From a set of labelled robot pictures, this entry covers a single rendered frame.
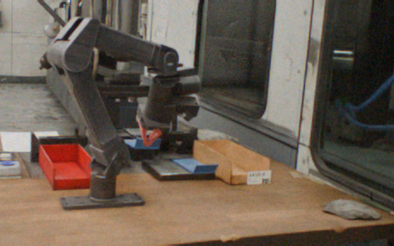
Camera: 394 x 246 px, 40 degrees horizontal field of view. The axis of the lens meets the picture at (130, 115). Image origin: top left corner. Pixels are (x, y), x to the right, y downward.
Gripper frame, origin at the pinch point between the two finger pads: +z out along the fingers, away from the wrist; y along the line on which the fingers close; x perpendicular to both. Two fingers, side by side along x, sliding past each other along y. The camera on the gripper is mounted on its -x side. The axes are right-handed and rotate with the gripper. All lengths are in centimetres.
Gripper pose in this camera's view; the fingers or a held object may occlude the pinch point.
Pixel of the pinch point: (147, 142)
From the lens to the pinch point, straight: 141.1
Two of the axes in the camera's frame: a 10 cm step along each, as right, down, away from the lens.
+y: -1.9, -5.9, 7.8
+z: -1.9, 8.1, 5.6
